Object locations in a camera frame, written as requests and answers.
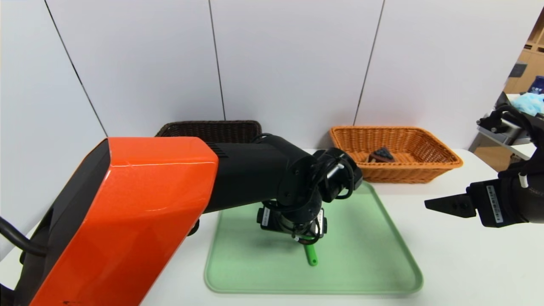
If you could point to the dark brown wicker basket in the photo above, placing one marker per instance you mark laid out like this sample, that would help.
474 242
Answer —
212 129

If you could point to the light blue fluffy cloth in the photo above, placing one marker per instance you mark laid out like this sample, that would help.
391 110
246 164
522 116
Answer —
531 104

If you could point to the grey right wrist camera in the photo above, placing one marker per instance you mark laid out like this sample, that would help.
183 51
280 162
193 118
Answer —
508 131

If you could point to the light green plastic tray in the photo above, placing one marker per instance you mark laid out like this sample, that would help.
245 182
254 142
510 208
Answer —
361 255

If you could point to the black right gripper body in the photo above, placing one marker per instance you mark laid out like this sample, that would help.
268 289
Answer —
493 204

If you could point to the wooden shelf cabinet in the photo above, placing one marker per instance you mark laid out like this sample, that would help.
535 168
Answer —
531 59

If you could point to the chocolate blueberry cake slice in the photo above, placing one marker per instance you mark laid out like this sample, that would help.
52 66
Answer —
381 155

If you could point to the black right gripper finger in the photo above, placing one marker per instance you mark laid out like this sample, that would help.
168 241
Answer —
454 205

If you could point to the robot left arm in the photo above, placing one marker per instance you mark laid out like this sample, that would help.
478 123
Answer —
148 204

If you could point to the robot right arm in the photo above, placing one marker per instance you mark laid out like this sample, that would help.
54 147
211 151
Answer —
536 199

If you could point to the black background object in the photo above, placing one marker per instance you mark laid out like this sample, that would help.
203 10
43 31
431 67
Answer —
502 100

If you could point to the orange wicker basket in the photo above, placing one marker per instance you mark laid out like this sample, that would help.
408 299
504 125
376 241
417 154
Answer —
395 172

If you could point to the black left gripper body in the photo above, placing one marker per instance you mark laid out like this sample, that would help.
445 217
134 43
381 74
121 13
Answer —
268 219

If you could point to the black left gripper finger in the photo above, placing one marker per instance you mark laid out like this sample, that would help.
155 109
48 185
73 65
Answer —
301 240
313 240

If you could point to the dark blue container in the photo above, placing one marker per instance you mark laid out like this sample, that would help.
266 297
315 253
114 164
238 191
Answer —
538 85

